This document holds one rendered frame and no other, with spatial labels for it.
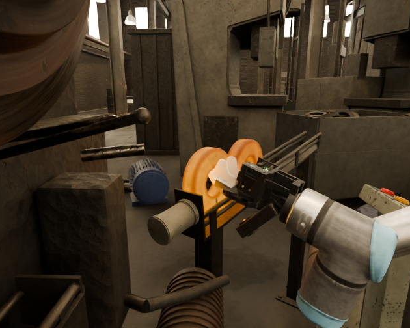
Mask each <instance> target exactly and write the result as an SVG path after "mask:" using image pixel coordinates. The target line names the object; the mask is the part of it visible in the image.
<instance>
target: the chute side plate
mask: <svg viewBox="0 0 410 328"><path fill-rule="evenodd" d="M56 328H89V325H88V319H87V308H86V302H85V293H79V295H78V296H77V297H76V299H75V301H74V302H73V303H72V306H71V307H70V308H69V310H68V312H67V313H66V314H65V316H64V318H63V319H62V320H61V321H60V322H59V324H58V326H57V327H56Z"/></svg>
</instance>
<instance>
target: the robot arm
mask: <svg viewBox="0 0 410 328"><path fill-rule="evenodd" d="M263 161H264V162H266V163H269V164H270V165H272V166H273V169H272V170H270V171H269V168H267V167H264V168H263V166H264V164H263V163H262V162H263ZM208 177H209V178H210V180H211V181H212V183H213V184H214V186H215V187H216V188H217V189H218V190H219V191H220V192H221V193H222V194H223V195H224V196H226V197H228V198H230V199H232V200H234V201H236V202H237V203H240V204H241V205H244V206H246V207H248V208H254V209H257V210H260V209H262V208H263V207H264V206H266V205H267V204H269V203H270V202H271V203H270V204H269V205H267V206H266V207H265V208H263V209H262V210H260V211H259V212H258V213H257V214H255V215H254V216H252V217H248V218H247V219H244V220H243V221H242V222H241V223H240V224H239V225H240V226H239V227H237V228H236V230H237V231H238V233H239V234H240V236H241V237H242V239H243V238H244V237H246V236H248V237H249V236H250V235H253V234H255V232H256V231H257V230H259V229H258V228H259V227H260V226H262V225H263V224H264V223H266V222H268V221H269V220H270V219H272V218H274V216H276V215H278V214H280V215H279V221H280V222H282V223H284V224H285V225H286V226H285V229H286V231H288V232H290V233H291V234H293V235H295V236H297V237H298V238H300V239H302V240H304V241H305V242H307V243H308V244H309V254H308V261H307V266H306V270H305V278H304V281H303V284H302V286H301V288H300V289H299V290H298V291H297V297H296V302H297V306H298V308H299V309H300V311H301V312H302V314H303V315H304V316H305V317H306V318H307V319H308V320H310V321H311V322H312V323H314V324H316V325H317V326H320V327H322V328H341V326H343V324H344V322H345V321H348V316H349V314H350V313H351V311H352V310H353V307H354V306H355V304H356V302H357V301H358V299H359V298H360V296H361V294H362V293H363V291H364V289H365V288H366V286H367V284H368V282H369V281H370V280H371V281H372V282H381V281H382V279H383V277H384V275H385V273H386V271H387V269H388V267H389V264H390V261H391V260H392V259H394V258H398V257H401V256H406V255H409V254H410V206H408V207H406V208H402V209H400V210H396V211H394V212H390V213H387V214H385V215H381V216H379V217H375V218H373V219H372V218H369V217H367V216H365V215H363V214H361V213H359V212H356V211H355V210H352V209H351V208H349V207H347V206H344V205H342V204H340V203H338V202H336V201H333V200H331V199H330V198H329V197H326V196H325V195H322V194H320V193H318V192H316V191H314V190H311V189H309V188H307V189H305V190H304V191H302V190H303V187H304V184H305V181H303V180H300V179H298V178H296V177H295V176H292V175H290V174H288V173H286V172H283V171H281V170H280V166H278V165H276V164H274V163H271V162H269V161H267V160H264V159H262V158H260V157H259V158H258V161H257V163H256V164H254V163H251V162H249V161H248V162H246V163H242V166H241V170H239V169H238V165H237V160H236V158H235V157H233V156H229V157H228V158H227V159H226V161H225V160H224V159H220V160H219V161H218V163H217V165H216V167H215V168H214V169H212V170H211V171H210V173H209V175H208Z"/></svg>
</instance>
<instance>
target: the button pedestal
mask: <svg viewBox="0 0 410 328"><path fill-rule="evenodd" d="M375 188H376V187H375ZM376 189H377V188H376ZM378 190H380V189H378ZM380 191H381V190H380ZM380 191H377V190H375V189H374V188H372V186H370V185H367V184H365V185H364V186H363V188H362V190H361V192H360V194H359V198H361V199H362V200H364V201H365V202H366V203H368V204H369V205H371V207H373V208H374V209H376V210H377V211H378V215H377V216H378V217H379V216H381V215H385V214H387V213H390V212H394V211H396V210H400V209H402V208H404V207H403V206H401V205H400V204H403V205H404V206H407V207H408V206H410V204H405V203H403V202H400V201H398V200H396V199H395V198H394V197H396V195H394V196H392V195H390V194H387V193H385V192H383V191H381V192H380ZM384 194H385V195H388V196H390V197H392V198H393V199H395V200H392V199H390V198H388V197H387V196H385V195H384ZM409 283H410V254H409V255H406V256H401V257H398V258H394V259H392V260H391V261H390V264H389V267H388V269H387V271H386V273H385V275H384V277H383V279H382V281H381V282H372V281H371V280H370V281H369V282H368V284H367V286H366V294H365V298H364V306H363V312H362V320H361V328H401V325H402V319H403V313H404V309H405V303H406V299H407V293H408V289H409Z"/></svg>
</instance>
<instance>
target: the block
mask: <svg viewBox="0 0 410 328"><path fill-rule="evenodd" d="M36 198H37V203H38V212H39V216H40V225H41V229H42V238H43V243H44V251H45V256H46V264H47V269H48V275H79V276H81V277H82V283H83V286H84V288H85V302H86V308H87V319H88V325H89V328H122V325H123V323H124V320H125V318H126V315H127V313H128V310H129V308H128V307H125V306H124V297H125V294H126V293H128V292H129V293H131V281H130V263H129V254H128V236H127V226H126V209H125V199H124V181H123V178H122V175H121V174H117V173H112V172H65V173H63V174H60V175H58V176H57V177H55V178H53V179H51V180H49V181H48V182H46V183H44V184H42V185H40V186H38V189H37V191H36Z"/></svg>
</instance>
